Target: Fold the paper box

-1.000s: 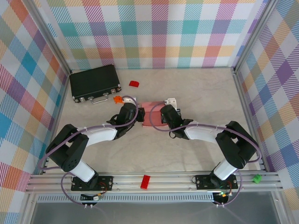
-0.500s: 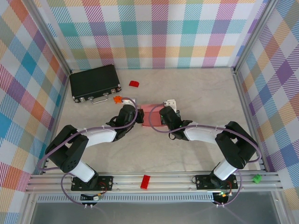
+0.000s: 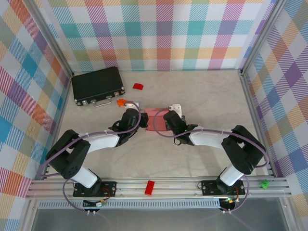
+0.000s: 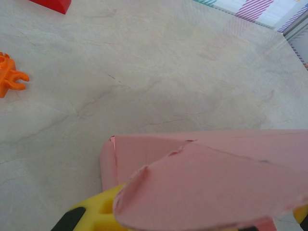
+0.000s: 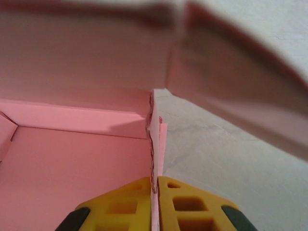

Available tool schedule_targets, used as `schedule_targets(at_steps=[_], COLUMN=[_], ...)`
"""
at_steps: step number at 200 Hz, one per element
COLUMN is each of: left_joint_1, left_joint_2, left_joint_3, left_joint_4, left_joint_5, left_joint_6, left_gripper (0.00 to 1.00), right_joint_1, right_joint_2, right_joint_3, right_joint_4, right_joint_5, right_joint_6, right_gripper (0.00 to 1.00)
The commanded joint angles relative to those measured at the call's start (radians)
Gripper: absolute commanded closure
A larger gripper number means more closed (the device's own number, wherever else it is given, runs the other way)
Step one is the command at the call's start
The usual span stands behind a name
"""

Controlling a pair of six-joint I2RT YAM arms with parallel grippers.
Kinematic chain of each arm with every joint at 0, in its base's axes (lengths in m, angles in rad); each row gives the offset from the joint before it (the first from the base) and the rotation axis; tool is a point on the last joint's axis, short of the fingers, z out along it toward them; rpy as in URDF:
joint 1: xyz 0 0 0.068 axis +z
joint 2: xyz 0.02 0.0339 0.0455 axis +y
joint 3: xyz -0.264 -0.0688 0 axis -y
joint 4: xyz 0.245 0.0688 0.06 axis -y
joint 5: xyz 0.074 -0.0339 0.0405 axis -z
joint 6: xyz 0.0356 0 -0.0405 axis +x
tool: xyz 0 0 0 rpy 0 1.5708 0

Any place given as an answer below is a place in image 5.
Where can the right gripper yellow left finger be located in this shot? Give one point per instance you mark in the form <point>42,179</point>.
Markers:
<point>142,207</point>

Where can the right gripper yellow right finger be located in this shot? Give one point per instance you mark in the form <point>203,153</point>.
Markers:
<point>166,209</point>

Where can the pink paper box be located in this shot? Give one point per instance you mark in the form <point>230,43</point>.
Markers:
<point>72,156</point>

